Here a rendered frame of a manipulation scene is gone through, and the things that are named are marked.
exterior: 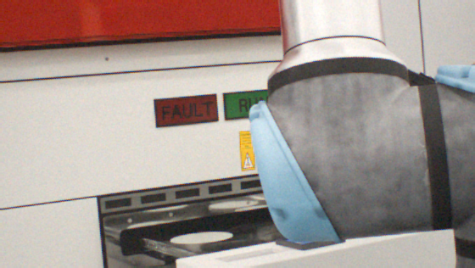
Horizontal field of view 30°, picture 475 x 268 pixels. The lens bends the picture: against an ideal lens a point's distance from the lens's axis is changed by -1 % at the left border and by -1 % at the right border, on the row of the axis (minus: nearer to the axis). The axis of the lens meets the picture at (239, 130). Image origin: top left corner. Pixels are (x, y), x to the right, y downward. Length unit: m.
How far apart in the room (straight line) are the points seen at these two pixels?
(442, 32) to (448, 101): 3.15
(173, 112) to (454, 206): 0.91
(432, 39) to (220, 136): 2.31
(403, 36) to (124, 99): 2.32
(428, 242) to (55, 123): 0.68
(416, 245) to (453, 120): 0.36
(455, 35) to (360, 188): 3.23
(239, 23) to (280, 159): 0.88
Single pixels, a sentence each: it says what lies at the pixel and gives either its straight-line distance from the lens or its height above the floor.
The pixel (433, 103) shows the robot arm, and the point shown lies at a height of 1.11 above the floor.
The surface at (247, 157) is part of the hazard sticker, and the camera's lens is 1.61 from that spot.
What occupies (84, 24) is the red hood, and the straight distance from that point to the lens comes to 1.44.
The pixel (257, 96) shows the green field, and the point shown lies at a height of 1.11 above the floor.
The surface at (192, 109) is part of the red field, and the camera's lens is 1.56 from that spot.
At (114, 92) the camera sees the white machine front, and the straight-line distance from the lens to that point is 1.51.
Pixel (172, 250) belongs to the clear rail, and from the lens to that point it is 1.37.
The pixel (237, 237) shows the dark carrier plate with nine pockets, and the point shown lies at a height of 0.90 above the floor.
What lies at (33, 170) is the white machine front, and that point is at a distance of 1.46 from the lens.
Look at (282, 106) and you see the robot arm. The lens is 0.71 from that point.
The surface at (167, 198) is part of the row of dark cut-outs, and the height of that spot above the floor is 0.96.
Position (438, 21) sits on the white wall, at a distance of 3.84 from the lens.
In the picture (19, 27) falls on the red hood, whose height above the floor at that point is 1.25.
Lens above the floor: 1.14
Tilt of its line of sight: 3 degrees down
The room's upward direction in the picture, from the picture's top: 5 degrees counter-clockwise
